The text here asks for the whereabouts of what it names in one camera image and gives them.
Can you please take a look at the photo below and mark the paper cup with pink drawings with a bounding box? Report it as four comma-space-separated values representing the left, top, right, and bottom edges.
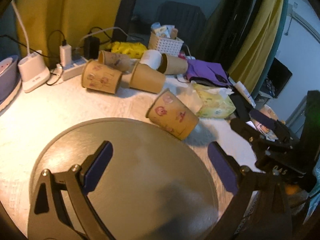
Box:
145, 88, 199, 140

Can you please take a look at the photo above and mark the right brown paper cup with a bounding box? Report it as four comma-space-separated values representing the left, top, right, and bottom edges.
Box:
157, 54, 188, 75

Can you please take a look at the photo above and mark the plain brown paper cup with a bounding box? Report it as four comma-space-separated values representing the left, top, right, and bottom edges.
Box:
129, 63, 166, 94

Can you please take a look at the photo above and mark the rear brown paper cup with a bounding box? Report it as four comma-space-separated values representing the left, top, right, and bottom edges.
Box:
98, 50, 131, 72

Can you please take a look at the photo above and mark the lying paper cup with drawings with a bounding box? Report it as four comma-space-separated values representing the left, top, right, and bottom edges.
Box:
81, 60, 123, 94

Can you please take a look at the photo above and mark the white cartoon mug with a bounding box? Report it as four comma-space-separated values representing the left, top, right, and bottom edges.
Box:
249, 105, 278, 141

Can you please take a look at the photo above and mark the black wallet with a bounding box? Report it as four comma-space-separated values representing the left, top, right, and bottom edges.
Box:
229, 94, 253, 122

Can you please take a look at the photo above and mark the yellow tissue pack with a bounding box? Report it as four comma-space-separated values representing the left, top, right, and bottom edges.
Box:
191, 83, 236, 119

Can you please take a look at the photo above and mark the white cream tube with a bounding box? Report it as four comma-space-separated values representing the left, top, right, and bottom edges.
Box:
234, 81, 256, 108

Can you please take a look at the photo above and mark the black monitor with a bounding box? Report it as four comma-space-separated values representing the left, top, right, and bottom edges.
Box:
267, 58, 292, 98

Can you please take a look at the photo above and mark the right yellow curtain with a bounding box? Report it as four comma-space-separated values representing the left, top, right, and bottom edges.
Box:
228, 0, 284, 76

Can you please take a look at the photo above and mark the yellow curtain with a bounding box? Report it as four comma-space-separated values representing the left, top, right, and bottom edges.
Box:
15, 0, 121, 53
228, 0, 284, 76

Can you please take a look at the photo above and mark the purple cloth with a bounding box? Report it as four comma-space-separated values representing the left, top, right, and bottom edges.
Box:
185, 60, 232, 87

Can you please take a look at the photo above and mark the round grey warming pad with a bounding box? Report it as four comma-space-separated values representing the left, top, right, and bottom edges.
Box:
29, 118, 219, 239

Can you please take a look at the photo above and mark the white plastic basket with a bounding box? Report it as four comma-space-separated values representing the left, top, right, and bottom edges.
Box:
148, 32, 184, 57

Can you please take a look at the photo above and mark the white toilet paper roll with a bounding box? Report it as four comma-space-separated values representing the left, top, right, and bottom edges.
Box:
139, 50, 162, 70

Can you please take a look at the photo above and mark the white plate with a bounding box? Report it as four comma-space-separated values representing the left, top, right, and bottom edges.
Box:
0, 77, 22, 112

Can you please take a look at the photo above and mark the yellow cloth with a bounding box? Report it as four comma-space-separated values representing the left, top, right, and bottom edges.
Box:
107, 41, 147, 59

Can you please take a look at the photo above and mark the white desk lamp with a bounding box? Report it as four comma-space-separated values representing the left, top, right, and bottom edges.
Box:
11, 0, 50, 93

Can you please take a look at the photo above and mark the white power strip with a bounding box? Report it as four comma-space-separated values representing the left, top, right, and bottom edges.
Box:
56, 56, 87, 81

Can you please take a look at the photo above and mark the white bowl inside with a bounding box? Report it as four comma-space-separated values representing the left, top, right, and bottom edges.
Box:
0, 57, 13, 74

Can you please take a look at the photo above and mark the white charger plug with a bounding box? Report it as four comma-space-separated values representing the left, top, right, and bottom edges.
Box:
60, 44, 72, 67

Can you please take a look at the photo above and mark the black power adapter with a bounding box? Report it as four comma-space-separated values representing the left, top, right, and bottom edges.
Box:
84, 36, 100, 60

